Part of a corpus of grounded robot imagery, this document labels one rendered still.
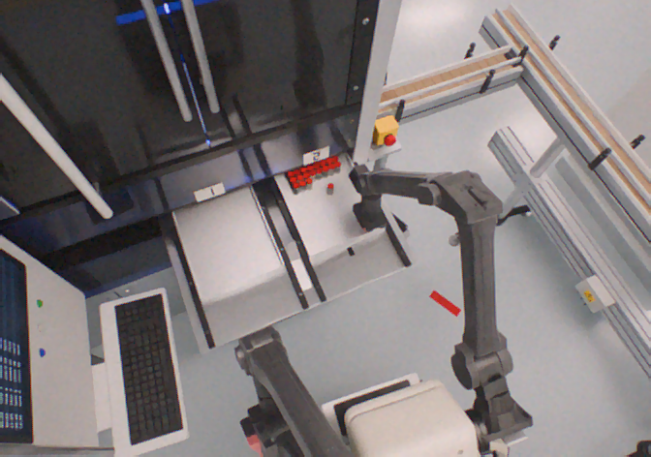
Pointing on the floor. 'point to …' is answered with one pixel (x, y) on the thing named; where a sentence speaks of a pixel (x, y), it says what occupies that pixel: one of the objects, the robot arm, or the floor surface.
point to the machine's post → (379, 56)
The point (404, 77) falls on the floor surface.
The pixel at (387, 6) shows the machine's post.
